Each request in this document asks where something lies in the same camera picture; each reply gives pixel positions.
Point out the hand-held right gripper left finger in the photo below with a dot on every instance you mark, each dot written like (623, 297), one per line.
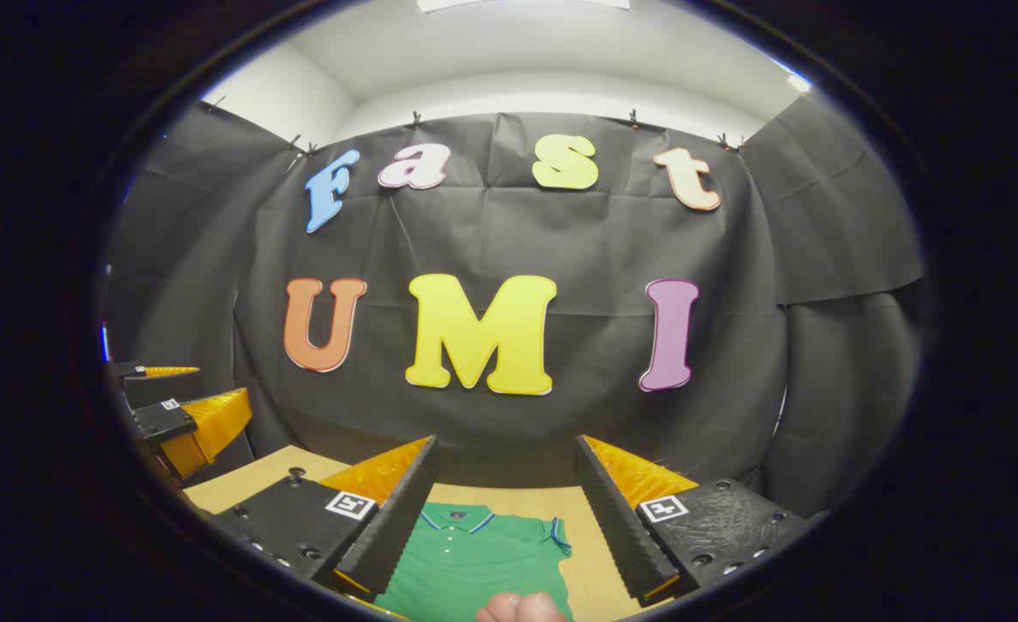
(397, 518)

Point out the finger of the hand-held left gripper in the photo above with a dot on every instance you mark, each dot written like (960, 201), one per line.
(159, 423)
(124, 370)

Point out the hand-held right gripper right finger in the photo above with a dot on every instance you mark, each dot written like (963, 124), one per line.
(613, 518)

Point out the green T-shirt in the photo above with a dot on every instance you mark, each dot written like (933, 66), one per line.
(474, 561)

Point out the black backdrop cloth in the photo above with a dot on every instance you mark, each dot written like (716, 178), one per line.
(604, 242)

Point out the row of black cloth clips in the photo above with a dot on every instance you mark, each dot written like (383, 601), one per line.
(416, 119)

